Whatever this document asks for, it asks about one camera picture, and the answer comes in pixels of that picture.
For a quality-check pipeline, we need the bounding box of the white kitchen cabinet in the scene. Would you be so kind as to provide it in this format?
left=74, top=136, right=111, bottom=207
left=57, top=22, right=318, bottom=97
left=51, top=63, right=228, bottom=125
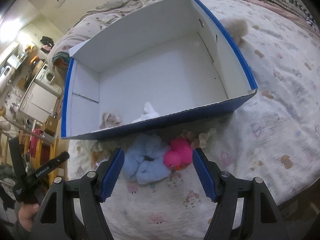
left=18, top=82, right=58, bottom=123

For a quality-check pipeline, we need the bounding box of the person left hand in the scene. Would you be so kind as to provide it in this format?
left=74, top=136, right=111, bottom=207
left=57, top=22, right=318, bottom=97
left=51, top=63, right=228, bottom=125
left=18, top=203, right=40, bottom=232

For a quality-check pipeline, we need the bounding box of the cream fluffy plush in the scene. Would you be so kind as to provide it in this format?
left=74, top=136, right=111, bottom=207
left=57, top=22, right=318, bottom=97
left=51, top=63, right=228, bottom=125
left=221, top=17, right=248, bottom=46

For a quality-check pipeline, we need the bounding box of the white sock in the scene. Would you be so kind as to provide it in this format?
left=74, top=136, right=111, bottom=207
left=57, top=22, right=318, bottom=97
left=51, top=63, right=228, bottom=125
left=132, top=101, right=160, bottom=124

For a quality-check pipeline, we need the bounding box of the yellow wooden rack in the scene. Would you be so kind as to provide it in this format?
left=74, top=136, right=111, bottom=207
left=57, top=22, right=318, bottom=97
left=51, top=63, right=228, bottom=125
left=18, top=128, right=59, bottom=175

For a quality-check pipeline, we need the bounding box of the white patterned bed sheet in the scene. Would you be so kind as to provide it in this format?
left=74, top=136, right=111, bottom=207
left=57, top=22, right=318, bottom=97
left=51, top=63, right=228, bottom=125
left=102, top=0, right=319, bottom=239

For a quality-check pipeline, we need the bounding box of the blue white cardboard box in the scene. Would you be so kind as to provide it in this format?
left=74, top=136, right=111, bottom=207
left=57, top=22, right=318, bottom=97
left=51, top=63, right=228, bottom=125
left=61, top=0, right=257, bottom=140

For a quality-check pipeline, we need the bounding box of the pink rubber duck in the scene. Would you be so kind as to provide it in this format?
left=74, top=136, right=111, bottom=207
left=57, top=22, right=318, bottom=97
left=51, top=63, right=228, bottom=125
left=163, top=138, right=193, bottom=171

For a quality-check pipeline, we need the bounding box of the beige floral scrunchie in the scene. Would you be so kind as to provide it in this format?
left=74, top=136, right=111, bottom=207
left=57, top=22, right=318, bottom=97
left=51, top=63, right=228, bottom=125
left=99, top=112, right=121, bottom=129

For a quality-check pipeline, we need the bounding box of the beige patterned duvet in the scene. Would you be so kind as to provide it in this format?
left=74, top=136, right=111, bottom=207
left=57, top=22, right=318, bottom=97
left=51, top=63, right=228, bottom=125
left=51, top=0, right=146, bottom=66

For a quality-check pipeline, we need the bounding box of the white washing machine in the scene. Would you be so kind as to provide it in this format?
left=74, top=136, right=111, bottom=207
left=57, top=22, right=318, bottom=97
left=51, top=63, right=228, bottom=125
left=35, top=63, right=55, bottom=87

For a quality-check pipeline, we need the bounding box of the black white striped cloth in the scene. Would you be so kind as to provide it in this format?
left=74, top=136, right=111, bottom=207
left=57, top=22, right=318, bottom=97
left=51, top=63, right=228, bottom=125
left=285, top=0, right=319, bottom=27

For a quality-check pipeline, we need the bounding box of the cardboard box on floor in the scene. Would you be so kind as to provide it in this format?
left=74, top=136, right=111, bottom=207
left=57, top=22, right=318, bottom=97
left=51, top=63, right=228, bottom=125
left=43, top=116, right=58, bottom=137

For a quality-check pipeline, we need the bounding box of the light blue fluffy scrunchie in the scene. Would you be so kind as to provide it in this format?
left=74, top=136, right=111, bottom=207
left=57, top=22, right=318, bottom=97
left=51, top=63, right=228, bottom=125
left=123, top=134, right=171, bottom=185

